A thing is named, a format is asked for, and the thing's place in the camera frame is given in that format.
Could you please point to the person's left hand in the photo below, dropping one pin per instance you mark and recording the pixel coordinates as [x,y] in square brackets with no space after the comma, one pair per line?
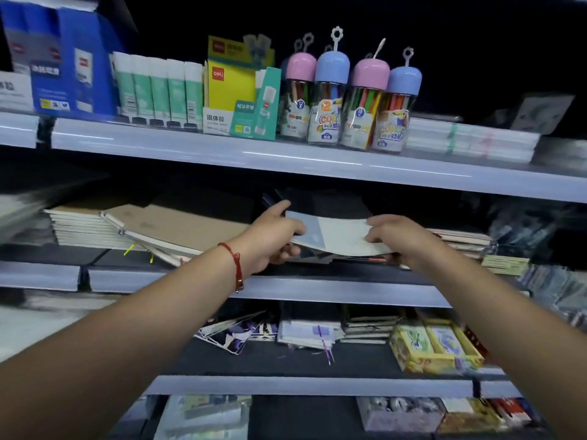
[263,245]

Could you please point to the person's right hand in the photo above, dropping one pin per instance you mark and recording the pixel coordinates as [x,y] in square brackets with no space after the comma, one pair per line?
[398,238]

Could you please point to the person's right fingers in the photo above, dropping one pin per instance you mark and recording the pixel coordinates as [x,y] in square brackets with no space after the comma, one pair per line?
[377,226]

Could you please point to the person's left thumb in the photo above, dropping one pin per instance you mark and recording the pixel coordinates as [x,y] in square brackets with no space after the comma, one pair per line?
[292,229]

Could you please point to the blue and white notebook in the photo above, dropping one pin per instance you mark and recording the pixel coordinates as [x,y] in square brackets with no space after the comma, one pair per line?
[337,235]

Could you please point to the person's right forearm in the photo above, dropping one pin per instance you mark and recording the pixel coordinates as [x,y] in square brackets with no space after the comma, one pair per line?
[506,329]

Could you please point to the person's left forearm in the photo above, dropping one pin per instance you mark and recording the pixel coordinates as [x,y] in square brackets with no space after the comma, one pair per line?
[114,339]

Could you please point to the grey metal shelf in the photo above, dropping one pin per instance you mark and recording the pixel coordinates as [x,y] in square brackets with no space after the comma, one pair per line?
[293,158]
[330,382]
[275,284]

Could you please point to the stack of thin notebooks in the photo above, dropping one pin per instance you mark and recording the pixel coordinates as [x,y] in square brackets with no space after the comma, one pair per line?
[463,240]

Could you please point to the stack of dark notebooks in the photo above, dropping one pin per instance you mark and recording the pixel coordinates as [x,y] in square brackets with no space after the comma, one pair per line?
[369,325]

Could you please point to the white notebook with purple ribbon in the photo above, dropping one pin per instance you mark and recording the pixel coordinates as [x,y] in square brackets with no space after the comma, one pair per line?
[308,332]

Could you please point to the brown kraft cover notebook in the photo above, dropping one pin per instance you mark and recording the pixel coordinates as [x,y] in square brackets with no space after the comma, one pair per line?
[179,231]

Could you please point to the blue cap marker jar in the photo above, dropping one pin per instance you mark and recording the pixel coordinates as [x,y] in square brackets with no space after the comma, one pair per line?
[395,112]
[327,89]

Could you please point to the purple illustrated card packs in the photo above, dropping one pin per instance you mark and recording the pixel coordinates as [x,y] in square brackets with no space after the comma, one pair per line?
[234,332]

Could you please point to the yellow crayon box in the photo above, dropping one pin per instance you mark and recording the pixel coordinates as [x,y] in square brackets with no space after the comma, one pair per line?
[419,345]
[451,341]

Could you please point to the pink cap marker jar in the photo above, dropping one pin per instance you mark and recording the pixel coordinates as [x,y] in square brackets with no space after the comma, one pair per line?
[297,91]
[363,100]

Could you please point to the teal glue stick packet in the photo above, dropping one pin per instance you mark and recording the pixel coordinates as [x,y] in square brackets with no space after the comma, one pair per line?
[256,107]

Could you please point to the stack of white paper packs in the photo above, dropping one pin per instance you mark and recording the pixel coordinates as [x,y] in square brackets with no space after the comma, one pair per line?
[472,139]

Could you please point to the yellow shelf price label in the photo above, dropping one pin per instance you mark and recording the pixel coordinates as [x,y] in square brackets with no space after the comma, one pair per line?
[504,264]

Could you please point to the yellow glue stick display box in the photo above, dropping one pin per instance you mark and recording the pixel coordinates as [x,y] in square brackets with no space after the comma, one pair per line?
[229,86]

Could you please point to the grey eraser box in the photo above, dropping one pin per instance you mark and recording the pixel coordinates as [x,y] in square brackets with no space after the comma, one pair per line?
[399,413]

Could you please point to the row of green glue sticks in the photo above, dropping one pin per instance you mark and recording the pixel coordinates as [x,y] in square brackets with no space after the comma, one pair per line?
[158,91]

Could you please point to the pale green packaged set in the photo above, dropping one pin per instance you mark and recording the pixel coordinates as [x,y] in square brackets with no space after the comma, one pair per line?
[201,416]

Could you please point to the stack of kraft notebooks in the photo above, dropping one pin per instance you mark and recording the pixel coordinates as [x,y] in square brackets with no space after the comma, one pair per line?
[82,226]

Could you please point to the yellow and red packets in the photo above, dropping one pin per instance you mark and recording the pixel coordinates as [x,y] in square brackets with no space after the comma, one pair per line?
[486,413]

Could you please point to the blue display box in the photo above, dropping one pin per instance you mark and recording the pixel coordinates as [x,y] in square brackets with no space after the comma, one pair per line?
[62,59]

